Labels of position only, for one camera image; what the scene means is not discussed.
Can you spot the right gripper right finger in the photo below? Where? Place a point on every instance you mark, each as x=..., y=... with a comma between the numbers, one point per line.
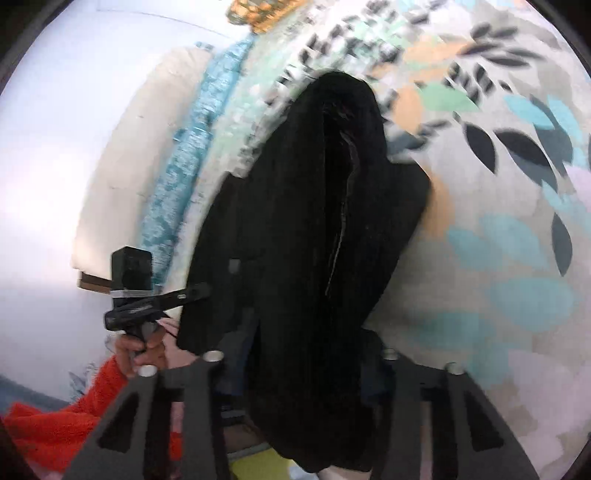
x=469, y=438

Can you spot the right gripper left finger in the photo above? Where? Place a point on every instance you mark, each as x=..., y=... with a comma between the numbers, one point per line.
x=132, y=439

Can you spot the black pants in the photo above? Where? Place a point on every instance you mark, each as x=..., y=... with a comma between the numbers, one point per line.
x=299, y=251

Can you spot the person left hand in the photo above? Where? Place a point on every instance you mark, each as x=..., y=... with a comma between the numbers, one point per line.
x=159, y=350

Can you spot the beige headboard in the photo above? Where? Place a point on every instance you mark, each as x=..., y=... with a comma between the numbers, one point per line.
x=132, y=159

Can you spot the red fuzzy sleeve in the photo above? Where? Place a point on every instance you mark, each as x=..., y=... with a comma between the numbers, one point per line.
x=49, y=441

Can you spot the blue floral pillow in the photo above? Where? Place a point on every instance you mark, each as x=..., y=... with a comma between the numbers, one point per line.
x=162, y=217

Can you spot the floral bed sheet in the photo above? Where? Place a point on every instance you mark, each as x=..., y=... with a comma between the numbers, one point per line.
x=492, y=100

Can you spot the orange floral pillow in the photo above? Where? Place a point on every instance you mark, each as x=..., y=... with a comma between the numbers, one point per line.
x=261, y=15

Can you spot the black camera box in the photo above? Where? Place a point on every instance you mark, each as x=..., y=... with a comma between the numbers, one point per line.
x=131, y=273

